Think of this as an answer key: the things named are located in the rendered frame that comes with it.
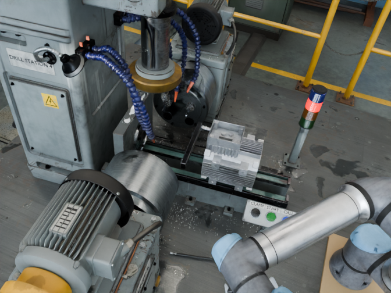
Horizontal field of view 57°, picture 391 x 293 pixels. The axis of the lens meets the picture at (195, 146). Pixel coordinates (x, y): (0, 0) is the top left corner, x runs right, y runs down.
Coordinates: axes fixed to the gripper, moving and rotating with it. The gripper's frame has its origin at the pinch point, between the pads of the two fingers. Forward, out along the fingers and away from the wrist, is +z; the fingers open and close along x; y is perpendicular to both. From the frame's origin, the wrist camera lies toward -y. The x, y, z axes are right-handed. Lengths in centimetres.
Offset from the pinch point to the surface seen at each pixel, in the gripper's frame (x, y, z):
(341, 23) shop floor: -110, 150, 433
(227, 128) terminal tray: 3, 46, 38
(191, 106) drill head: 17, 59, 50
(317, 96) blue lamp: -32, 49, 55
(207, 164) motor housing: 12.2, 34.7, 31.3
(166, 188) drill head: 21.4, 32.0, 9.9
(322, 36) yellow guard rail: -62, 107, 251
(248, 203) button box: -1.1, 20.4, 18.8
